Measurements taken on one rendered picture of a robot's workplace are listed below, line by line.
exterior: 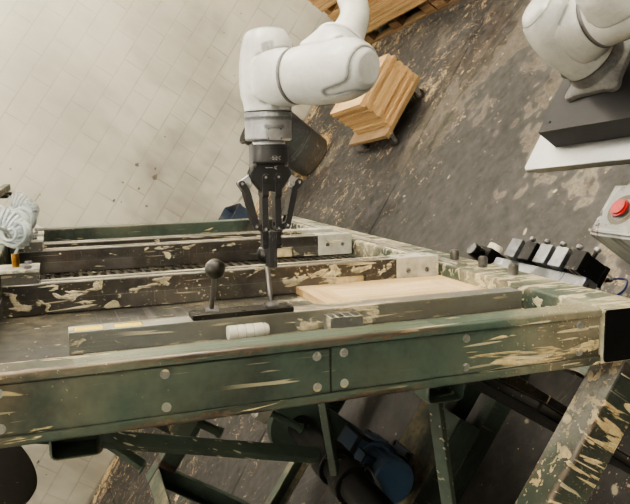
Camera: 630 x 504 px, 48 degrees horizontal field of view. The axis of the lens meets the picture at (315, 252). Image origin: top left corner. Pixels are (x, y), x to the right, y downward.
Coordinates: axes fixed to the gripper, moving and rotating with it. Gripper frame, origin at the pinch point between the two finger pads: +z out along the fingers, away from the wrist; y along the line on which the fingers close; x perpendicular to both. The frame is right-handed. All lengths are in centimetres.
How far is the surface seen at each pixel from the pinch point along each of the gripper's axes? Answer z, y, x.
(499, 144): -22, 188, 200
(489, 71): -67, 218, 256
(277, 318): 13.5, 0.4, -1.8
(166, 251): 12, -7, 94
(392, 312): 14.6, 25.2, -1.8
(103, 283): 10.2, -29.7, 34.5
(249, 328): 14.1, -6.1, -5.0
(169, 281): 10.9, -14.9, 34.5
